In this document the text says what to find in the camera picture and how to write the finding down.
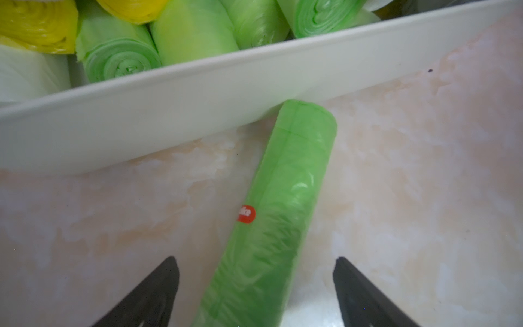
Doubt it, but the white roll blue cap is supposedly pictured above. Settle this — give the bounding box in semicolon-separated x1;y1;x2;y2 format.
1;45;71;107

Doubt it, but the white plastic storage box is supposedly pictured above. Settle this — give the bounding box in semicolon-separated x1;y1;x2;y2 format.
1;1;522;174

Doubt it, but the light green roll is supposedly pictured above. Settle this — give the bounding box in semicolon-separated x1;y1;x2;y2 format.
221;0;290;50

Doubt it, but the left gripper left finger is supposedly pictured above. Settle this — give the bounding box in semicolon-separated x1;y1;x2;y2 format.
93;256;180;327

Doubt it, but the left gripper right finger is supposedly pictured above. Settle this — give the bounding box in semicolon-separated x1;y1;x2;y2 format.
332;257;419;327

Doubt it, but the dark green roll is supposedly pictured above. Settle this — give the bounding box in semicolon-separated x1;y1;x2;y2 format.
75;1;162;83

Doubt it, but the yellow roll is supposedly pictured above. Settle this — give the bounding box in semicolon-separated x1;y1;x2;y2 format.
97;0;168;25
1;1;78;55

